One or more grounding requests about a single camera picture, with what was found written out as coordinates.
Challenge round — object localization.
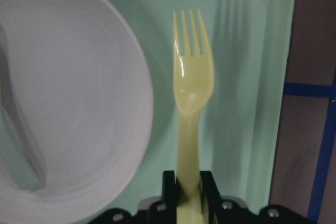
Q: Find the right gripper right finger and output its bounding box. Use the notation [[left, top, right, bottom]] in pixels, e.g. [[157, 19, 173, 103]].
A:
[[200, 171, 314, 223]]

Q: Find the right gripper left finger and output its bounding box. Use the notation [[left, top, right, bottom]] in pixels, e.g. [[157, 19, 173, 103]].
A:
[[98, 170, 177, 223]]

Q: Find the yellow plastic fork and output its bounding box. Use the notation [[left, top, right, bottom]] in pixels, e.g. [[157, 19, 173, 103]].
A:
[[173, 10, 215, 223]]

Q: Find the white round plate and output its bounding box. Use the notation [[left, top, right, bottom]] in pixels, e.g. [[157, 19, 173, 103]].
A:
[[1, 0, 153, 223]]

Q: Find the pale green plastic spoon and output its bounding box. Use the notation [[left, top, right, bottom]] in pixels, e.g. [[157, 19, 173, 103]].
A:
[[1, 26, 47, 191]]

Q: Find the light green tray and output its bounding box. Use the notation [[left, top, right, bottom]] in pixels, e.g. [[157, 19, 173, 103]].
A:
[[109, 0, 294, 212]]

